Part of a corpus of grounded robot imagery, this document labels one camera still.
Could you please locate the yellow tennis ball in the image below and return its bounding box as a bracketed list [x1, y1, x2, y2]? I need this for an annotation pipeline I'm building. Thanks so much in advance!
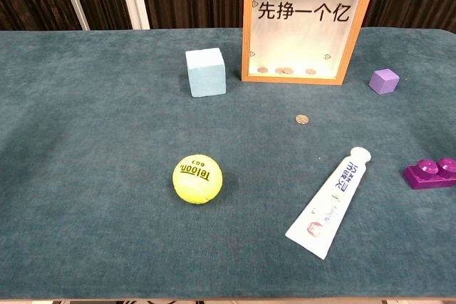
[172, 154, 224, 205]

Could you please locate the light blue foam cube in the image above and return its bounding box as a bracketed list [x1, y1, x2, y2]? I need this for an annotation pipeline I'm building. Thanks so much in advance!
[185, 47, 228, 98]

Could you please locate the white toothpaste tube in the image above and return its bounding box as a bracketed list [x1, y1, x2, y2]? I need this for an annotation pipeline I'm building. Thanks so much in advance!
[284, 146, 372, 261]

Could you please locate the teal velvet tablecloth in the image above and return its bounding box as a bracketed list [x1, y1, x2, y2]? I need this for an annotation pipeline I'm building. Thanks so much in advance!
[0, 26, 456, 300]

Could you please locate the small purple cube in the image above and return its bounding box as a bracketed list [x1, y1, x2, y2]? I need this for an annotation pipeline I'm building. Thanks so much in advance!
[368, 68, 400, 96]

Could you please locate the purple building brick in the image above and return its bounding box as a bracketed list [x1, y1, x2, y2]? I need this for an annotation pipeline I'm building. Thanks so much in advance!
[403, 157, 456, 190]

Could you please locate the wooden coin box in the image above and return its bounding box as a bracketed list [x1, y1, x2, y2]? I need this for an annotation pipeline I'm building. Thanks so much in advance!
[241, 0, 380, 86]

